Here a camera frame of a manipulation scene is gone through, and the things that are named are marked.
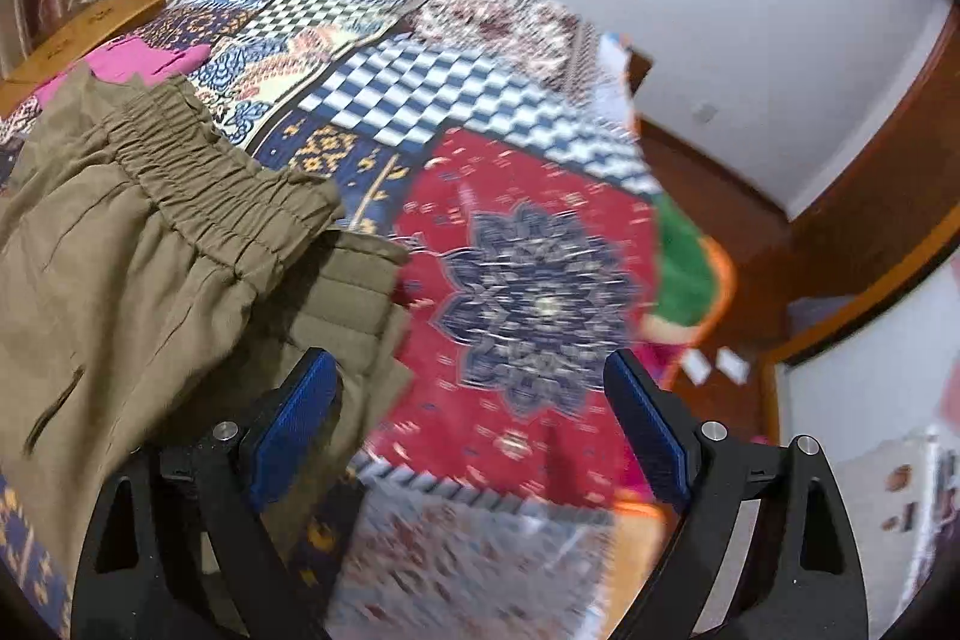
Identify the brown wooden door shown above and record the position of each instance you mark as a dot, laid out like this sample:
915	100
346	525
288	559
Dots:
901	185

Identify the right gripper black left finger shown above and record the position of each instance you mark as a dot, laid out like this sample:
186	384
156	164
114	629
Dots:
140	577

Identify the folded pink garment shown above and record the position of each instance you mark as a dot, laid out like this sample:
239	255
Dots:
118	61

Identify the green orange blanket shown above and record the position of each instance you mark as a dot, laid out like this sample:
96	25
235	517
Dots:
696	281

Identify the olive green pants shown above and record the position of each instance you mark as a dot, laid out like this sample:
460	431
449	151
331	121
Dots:
156	280

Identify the white paper on floor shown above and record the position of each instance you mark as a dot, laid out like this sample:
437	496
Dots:
696	366
732	366

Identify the wooden headboard panel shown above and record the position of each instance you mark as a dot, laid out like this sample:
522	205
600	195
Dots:
83	33

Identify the colourful patchwork bedspread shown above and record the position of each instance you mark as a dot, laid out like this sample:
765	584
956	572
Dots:
470	131

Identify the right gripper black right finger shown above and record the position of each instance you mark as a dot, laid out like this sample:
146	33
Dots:
763	547

